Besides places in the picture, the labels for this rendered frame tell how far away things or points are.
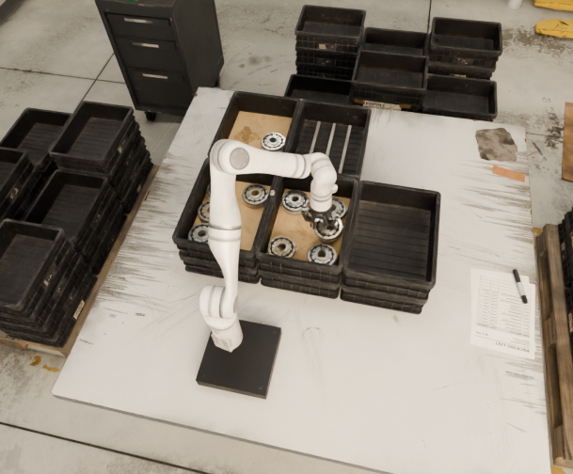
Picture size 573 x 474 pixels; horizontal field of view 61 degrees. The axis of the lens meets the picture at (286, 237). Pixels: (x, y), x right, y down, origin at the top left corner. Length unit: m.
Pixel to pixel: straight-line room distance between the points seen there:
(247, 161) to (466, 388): 1.03
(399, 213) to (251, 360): 0.77
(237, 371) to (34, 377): 1.35
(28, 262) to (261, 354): 1.23
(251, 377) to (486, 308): 0.87
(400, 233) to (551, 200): 1.60
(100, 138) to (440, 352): 2.01
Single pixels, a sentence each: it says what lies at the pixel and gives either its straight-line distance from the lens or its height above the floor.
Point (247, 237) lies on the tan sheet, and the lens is 1.79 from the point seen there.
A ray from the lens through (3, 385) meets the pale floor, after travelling 2.81.
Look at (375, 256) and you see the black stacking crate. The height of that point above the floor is 0.83.
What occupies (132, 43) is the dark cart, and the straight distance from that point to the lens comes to 3.13.
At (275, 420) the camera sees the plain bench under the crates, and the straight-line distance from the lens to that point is 1.65.
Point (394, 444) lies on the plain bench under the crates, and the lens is 1.66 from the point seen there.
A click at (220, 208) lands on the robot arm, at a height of 1.26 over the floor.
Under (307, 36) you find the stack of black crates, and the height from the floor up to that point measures 0.57.
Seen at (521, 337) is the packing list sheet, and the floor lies 0.70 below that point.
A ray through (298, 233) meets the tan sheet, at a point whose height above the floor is 0.83.
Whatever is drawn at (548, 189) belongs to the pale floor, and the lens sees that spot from 3.33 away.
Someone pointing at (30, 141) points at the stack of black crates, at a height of 0.38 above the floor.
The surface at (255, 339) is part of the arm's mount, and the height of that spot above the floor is 0.75.
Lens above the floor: 2.30
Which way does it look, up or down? 56 degrees down
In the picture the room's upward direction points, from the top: 3 degrees counter-clockwise
